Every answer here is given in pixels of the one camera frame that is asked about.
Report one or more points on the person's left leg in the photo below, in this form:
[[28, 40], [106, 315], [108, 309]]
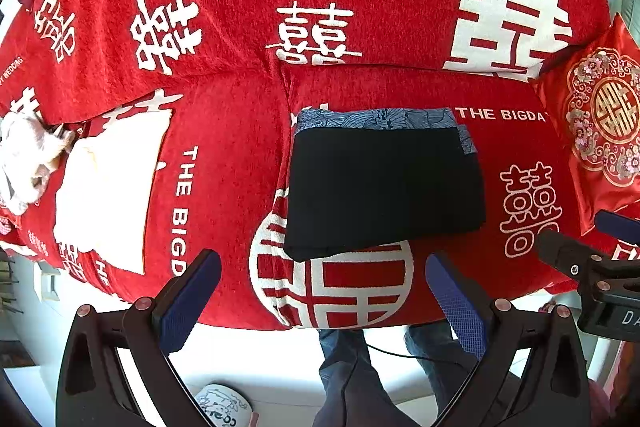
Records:
[[350, 382]]

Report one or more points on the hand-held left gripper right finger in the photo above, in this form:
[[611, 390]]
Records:
[[456, 302]]

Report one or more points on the red embroidered cushion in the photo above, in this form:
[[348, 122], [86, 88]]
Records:
[[605, 117]]

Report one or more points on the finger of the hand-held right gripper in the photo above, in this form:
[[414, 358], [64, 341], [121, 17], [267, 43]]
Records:
[[560, 251], [620, 223]]

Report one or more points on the person's leg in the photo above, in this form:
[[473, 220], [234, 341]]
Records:
[[440, 357], [350, 382]]

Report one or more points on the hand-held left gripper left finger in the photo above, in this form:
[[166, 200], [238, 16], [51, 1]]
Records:
[[192, 302]]

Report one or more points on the cream white cloth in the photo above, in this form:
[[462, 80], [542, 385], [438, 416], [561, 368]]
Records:
[[105, 202]]

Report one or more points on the black pants blue patterned waistband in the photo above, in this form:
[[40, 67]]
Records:
[[380, 187]]

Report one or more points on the white printed slipper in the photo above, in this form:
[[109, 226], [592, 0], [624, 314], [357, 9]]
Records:
[[222, 404]]

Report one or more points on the white fluffy plush toy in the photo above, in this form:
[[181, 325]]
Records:
[[25, 157]]

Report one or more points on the pale green cloth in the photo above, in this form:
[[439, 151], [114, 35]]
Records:
[[629, 9]]

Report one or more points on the person's right leg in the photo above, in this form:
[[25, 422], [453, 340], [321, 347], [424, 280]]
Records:
[[440, 357]]

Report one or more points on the person's right forearm pink sleeve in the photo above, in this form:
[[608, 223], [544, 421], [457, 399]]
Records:
[[625, 387]]

